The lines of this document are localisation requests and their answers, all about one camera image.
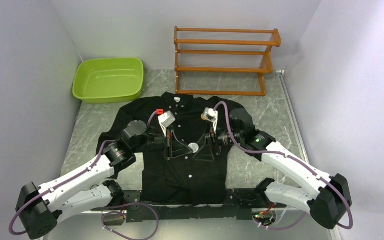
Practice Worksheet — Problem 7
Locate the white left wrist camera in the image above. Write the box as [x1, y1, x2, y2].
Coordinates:
[158, 111, 176, 137]

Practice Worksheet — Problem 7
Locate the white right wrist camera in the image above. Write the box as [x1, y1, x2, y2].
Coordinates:
[202, 107, 219, 133]

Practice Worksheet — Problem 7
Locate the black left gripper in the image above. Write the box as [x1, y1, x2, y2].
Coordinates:
[132, 125, 193, 160]

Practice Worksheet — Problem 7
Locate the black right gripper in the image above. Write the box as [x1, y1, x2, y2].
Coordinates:
[192, 120, 244, 162]

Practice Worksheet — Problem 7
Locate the orange wooden shoe rack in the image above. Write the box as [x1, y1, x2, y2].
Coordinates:
[173, 26, 282, 97]

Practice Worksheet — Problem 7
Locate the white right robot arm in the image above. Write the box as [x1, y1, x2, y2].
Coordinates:
[190, 107, 354, 230]

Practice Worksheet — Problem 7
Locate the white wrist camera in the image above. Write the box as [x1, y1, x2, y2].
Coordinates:
[158, 111, 176, 137]
[202, 107, 219, 133]

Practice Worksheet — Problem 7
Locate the white round brooch back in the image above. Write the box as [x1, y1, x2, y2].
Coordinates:
[188, 142, 200, 154]

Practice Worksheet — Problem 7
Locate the green plastic basin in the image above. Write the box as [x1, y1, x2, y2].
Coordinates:
[72, 57, 144, 104]

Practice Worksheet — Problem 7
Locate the black button shirt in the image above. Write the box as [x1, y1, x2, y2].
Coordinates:
[98, 92, 242, 205]

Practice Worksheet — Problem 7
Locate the aluminium table edge rail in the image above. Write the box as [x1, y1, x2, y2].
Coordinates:
[275, 70, 343, 240]

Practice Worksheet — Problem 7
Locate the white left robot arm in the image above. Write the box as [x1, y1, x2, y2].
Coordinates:
[9, 120, 199, 240]

